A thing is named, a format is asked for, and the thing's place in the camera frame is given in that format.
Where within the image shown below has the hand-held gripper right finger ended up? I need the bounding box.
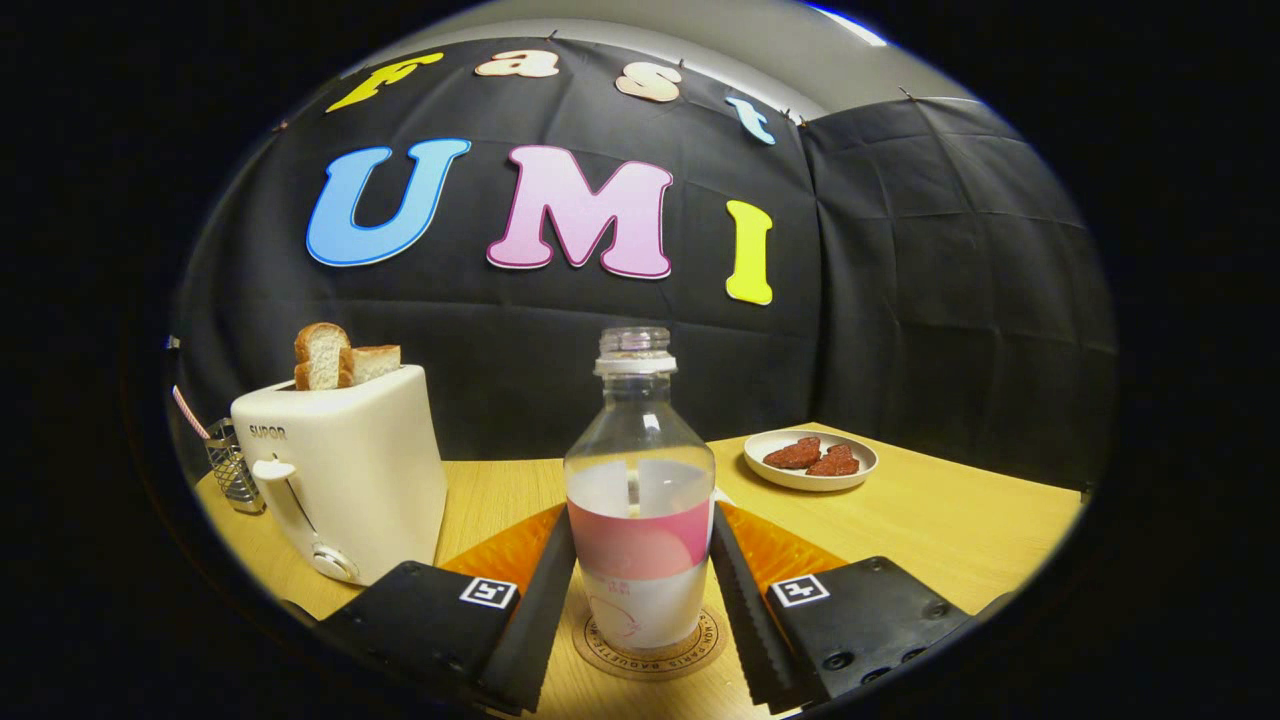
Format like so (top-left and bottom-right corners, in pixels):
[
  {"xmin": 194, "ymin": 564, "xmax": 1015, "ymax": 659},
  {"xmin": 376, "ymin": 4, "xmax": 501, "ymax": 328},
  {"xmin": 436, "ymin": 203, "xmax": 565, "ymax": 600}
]
[{"xmin": 708, "ymin": 503, "xmax": 976, "ymax": 716}]

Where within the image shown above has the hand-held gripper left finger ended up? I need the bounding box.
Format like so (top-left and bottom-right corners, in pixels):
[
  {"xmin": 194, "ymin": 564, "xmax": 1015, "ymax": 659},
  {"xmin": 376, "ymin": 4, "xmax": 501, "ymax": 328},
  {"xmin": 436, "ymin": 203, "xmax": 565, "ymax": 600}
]
[{"xmin": 315, "ymin": 505, "xmax": 579, "ymax": 716}]

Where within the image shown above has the round cork coaster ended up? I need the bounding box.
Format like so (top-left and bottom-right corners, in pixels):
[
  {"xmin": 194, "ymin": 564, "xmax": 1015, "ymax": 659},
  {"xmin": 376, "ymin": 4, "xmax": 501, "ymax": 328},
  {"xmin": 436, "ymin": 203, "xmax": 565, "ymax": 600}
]
[{"xmin": 572, "ymin": 600, "xmax": 729, "ymax": 683}]

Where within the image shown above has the clear juice bottle pink label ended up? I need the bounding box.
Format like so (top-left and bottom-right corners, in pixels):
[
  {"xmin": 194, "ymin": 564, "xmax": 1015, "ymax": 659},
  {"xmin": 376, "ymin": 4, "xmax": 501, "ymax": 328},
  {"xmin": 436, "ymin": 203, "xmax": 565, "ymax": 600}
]
[{"xmin": 564, "ymin": 326, "xmax": 718, "ymax": 651}]

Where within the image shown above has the white round plate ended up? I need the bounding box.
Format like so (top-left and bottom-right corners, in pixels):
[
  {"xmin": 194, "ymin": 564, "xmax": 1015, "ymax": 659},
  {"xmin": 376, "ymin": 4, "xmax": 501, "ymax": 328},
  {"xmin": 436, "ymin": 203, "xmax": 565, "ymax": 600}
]
[{"xmin": 743, "ymin": 429, "xmax": 880, "ymax": 493}]

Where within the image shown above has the wooden table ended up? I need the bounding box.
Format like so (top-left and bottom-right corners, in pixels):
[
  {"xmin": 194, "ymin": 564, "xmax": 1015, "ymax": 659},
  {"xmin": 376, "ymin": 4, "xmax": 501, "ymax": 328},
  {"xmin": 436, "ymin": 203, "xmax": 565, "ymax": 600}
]
[{"xmin": 195, "ymin": 422, "xmax": 1086, "ymax": 720}]

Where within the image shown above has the cream toaster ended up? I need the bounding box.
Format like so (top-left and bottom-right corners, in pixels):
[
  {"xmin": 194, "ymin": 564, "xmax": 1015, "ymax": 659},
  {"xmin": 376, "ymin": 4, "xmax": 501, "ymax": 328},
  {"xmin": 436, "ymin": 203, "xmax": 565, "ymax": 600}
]
[{"xmin": 230, "ymin": 364, "xmax": 448, "ymax": 587}]

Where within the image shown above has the toasted bread slice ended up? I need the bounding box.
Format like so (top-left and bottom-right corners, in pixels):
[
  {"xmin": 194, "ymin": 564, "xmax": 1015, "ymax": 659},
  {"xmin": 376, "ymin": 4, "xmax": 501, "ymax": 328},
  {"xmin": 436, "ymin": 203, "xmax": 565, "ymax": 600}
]
[
  {"xmin": 340, "ymin": 345, "xmax": 403, "ymax": 388},
  {"xmin": 294, "ymin": 322, "xmax": 353, "ymax": 391}
]

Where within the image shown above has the striped straw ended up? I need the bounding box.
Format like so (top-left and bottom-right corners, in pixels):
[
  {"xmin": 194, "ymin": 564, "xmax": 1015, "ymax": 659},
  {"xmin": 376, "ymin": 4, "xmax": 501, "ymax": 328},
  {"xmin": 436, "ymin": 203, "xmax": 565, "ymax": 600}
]
[{"xmin": 172, "ymin": 385, "xmax": 213, "ymax": 441}]

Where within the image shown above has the wire mesh holder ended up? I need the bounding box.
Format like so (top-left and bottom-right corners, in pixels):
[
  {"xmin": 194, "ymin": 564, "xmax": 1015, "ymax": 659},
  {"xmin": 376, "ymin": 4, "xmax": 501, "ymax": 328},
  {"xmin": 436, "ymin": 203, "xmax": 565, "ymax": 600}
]
[{"xmin": 205, "ymin": 420, "xmax": 266, "ymax": 515}]

